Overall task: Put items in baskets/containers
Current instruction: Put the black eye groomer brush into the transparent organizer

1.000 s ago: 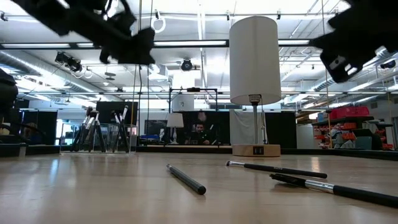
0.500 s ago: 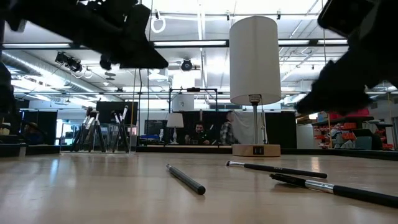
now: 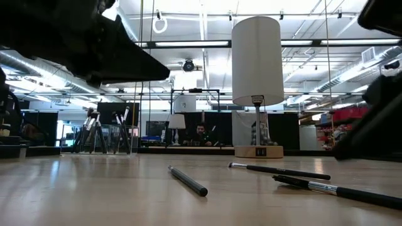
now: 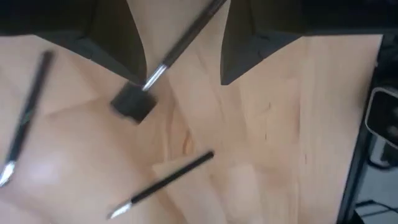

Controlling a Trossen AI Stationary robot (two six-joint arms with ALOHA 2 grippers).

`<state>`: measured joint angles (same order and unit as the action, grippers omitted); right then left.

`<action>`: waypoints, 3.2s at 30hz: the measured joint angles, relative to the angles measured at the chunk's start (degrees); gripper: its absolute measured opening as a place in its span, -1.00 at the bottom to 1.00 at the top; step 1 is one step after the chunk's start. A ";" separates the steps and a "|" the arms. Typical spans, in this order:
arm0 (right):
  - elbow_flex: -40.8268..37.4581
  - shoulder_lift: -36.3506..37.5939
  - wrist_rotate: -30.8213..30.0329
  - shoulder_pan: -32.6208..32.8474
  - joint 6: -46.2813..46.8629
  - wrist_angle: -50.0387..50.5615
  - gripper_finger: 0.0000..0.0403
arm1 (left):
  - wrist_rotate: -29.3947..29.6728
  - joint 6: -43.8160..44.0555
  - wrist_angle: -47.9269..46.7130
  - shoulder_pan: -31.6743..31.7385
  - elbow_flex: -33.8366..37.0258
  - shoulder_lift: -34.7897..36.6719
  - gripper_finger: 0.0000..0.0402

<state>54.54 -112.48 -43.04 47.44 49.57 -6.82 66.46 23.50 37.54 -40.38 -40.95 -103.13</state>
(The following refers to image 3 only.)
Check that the black metal stand frame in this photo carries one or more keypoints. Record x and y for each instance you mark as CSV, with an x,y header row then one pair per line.
x,y
194,90

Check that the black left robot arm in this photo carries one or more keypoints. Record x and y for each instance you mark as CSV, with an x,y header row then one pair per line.
x,y
2,91

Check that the person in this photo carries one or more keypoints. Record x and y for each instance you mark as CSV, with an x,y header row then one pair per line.
x,y
201,133

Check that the small white table lamp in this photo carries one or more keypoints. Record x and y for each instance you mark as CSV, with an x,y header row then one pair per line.
x,y
177,121

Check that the black screen panel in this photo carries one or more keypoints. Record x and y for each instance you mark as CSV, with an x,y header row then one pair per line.
x,y
108,110

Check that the red storage bins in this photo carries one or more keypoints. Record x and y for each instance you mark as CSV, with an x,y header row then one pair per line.
x,y
345,113

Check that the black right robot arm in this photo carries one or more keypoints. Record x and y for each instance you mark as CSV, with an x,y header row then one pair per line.
x,y
386,12

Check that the black ceiling camera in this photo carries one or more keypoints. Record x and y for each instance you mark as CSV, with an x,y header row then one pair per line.
x,y
188,66

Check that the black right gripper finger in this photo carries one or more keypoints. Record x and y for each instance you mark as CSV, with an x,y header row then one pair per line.
x,y
377,138

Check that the black shelf rack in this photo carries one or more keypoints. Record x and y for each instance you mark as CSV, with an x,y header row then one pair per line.
x,y
329,123

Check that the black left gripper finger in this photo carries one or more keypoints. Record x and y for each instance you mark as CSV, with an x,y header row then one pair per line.
x,y
125,62

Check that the black-bristle makeup brush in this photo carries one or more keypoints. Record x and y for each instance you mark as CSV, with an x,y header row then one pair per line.
x,y
345,191

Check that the thin hanging pole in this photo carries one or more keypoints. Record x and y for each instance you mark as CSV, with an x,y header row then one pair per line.
x,y
328,62

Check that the white shade wooden base lamp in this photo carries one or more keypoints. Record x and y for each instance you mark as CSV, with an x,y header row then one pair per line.
x,y
257,62

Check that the thick black powder brush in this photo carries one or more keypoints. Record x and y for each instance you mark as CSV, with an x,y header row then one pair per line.
x,y
82,135

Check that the black ceiling device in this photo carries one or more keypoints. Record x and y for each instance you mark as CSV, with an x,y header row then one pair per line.
x,y
392,65

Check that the white cloth cover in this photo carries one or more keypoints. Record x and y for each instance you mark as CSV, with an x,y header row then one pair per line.
x,y
243,125

